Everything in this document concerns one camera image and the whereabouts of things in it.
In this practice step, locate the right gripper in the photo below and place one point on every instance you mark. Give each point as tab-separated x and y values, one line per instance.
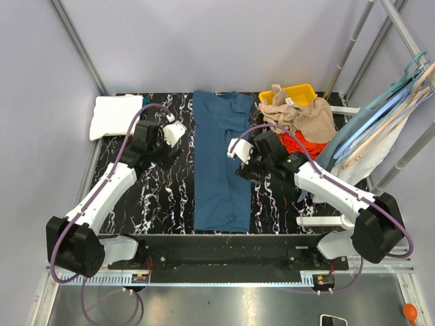
246	170

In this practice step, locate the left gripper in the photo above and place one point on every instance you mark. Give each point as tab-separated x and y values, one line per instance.
166	158

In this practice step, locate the blue t-shirt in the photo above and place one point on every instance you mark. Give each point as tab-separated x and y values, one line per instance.
222	200

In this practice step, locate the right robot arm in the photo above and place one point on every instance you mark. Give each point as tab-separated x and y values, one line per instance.
371	225

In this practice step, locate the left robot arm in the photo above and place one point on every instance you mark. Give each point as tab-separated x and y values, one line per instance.
72	241

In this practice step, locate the orange t-shirt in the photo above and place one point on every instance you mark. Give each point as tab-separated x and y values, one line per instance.
313	149

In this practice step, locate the folded white t-shirt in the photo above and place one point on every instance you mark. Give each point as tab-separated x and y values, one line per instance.
112	115

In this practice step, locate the beige t-shirt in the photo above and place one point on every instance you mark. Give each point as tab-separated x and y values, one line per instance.
315	120

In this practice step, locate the yellow plastic bin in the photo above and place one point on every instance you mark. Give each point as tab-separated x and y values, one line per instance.
302	94

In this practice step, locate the hanging white towel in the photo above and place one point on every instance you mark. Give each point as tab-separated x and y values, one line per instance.
363	168

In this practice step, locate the light blue clothes hanger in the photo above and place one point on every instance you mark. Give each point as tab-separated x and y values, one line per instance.
382	108

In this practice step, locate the teal clothes hanger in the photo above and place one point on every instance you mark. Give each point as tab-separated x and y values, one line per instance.
407	76

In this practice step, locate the wooden clothes hanger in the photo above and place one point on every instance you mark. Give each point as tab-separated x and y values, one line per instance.
383	128

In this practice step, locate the smartphone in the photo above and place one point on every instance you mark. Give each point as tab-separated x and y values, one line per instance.
329	320

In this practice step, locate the orange spoon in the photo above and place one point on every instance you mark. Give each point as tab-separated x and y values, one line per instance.
410	312

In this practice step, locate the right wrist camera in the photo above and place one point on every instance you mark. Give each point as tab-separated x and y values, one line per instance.
240	148

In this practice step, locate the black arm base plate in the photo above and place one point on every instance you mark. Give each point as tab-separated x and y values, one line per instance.
229	259

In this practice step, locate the aluminium frame rail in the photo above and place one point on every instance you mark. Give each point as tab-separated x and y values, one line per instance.
322	280

